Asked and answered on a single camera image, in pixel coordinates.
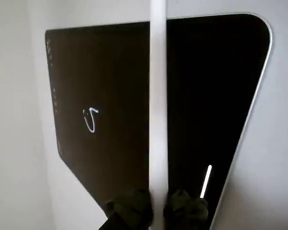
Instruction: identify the black tablet with silver edge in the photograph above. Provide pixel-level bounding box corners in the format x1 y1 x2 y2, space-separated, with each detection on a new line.
45 13 273 230

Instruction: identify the white stylus pencil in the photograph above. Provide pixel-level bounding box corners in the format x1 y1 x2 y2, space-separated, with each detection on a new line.
147 0 169 230

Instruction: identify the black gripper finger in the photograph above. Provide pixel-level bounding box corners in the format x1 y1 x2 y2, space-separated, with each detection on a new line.
99 188 154 230
163 189 209 230

